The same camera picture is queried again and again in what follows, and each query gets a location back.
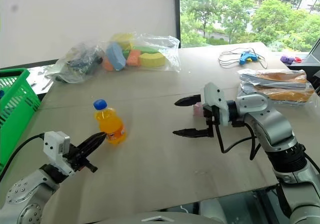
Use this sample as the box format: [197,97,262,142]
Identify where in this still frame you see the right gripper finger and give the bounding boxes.
[172,127,209,139]
[173,93,205,107]

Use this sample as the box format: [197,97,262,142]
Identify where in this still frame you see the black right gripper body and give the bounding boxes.
[199,101,221,139]

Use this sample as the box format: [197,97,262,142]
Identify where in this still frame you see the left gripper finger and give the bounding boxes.
[78,137,106,160]
[75,131,108,154]

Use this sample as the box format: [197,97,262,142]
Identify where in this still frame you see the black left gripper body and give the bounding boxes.
[62,143,99,174]

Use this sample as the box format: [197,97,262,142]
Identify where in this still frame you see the clear bag of dark items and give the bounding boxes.
[45,41,105,85]

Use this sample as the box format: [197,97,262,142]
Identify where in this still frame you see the green plastic basket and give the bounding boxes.
[0,67,42,175]

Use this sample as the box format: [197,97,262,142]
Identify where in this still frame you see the small pink block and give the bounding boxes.
[193,102,205,118]

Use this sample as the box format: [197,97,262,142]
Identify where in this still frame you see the orange soda bottle blue cap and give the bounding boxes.
[92,98,128,146]

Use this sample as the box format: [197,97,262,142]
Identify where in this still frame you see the clear bag of coloured sponges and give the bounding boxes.
[100,31,182,73]

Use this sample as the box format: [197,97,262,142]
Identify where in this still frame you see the large yellow-green sponge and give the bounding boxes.
[138,51,167,69]

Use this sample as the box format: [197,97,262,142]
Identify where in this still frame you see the green sponge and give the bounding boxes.
[134,45,159,54]

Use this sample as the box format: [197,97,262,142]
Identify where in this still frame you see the pink orange sponge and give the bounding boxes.
[125,49,142,68]

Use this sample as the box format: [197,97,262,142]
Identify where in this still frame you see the small orange sponge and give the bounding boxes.
[102,57,115,72]

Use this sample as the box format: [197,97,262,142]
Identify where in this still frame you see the bread loaf in plastic bag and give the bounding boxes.
[236,68,316,107]

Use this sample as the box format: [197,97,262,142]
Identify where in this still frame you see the blue sponge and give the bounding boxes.
[105,42,127,71]

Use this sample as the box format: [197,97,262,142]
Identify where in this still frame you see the yellow sponge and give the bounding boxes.
[110,32,135,51]

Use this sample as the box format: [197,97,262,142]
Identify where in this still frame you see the green trees outside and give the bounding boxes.
[179,0,320,53]

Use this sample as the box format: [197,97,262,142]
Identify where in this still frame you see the purple toy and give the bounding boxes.
[279,54,296,65]

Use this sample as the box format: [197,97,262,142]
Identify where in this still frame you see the grey laptop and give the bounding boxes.
[285,43,320,73]

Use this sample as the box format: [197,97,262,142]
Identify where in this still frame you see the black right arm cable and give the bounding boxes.
[215,122,262,161]

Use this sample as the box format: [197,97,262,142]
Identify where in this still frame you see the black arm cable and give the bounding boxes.
[0,132,46,183]
[215,122,262,161]

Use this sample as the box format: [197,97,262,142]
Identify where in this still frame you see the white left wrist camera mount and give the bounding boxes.
[42,131,76,177]

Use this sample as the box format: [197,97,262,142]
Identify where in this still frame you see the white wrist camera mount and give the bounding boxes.
[42,131,76,177]
[203,82,230,127]

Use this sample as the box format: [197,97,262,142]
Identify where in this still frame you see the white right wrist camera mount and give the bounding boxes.
[203,82,230,127]

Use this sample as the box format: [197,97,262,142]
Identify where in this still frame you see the blue glue gun with cable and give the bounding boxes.
[218,47,268,70]

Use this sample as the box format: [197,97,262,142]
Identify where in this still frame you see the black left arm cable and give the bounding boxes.
[0,132,46,183]

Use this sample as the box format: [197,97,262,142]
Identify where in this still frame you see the black window frame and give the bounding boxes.
[173,0,182,49]

